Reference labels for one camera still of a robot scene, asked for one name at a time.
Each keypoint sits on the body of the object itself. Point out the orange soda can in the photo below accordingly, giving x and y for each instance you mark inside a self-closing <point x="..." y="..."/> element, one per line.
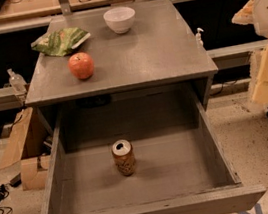
<point x="124" y="157"/>

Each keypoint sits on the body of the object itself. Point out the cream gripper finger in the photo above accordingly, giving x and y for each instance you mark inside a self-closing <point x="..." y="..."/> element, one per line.
<point x="245" y="14"/>

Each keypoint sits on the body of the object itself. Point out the white bowl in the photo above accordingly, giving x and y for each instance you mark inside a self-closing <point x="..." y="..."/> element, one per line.
<point x="120" y="19"/>

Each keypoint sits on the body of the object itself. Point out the open grey top drawer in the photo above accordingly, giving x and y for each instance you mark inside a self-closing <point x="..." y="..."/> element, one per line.
<point x="180" y="167"/>

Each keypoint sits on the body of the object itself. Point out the cardboard boxes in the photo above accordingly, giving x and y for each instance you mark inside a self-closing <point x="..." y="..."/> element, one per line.
<point x="26" y="149"/>

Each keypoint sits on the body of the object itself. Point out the green chip bag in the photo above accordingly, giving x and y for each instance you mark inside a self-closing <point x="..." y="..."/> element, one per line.
<point x="61" y="42"/>

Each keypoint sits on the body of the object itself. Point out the white pump bottle right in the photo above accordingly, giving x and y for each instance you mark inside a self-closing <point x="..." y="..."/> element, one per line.
<point x="198" y="36"/>

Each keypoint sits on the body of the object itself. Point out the grey cabinet counter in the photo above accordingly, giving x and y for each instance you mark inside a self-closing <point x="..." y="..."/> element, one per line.
<point x="159" y="49"/>

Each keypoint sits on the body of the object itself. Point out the red apple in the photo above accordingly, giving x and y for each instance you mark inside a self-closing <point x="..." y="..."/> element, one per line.
<point x="81" y="65"/>

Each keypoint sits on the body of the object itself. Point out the clear sanitizer bottle left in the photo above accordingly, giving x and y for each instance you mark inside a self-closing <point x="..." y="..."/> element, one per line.
<point x="17" y="81"/>

